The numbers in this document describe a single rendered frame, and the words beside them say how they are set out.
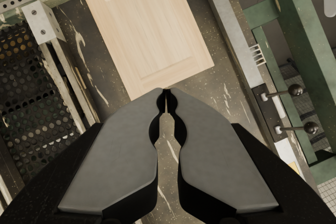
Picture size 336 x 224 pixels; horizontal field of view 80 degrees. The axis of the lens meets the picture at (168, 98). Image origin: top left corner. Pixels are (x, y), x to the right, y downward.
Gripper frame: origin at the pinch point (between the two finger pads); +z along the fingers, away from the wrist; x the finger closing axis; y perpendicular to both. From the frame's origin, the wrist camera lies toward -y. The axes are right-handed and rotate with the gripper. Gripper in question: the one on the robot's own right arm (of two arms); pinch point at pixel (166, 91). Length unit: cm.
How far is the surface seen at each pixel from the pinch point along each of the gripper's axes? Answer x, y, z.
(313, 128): 42, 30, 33
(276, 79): 43, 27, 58
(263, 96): 33, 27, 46
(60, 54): -32, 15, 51
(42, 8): -37, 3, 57
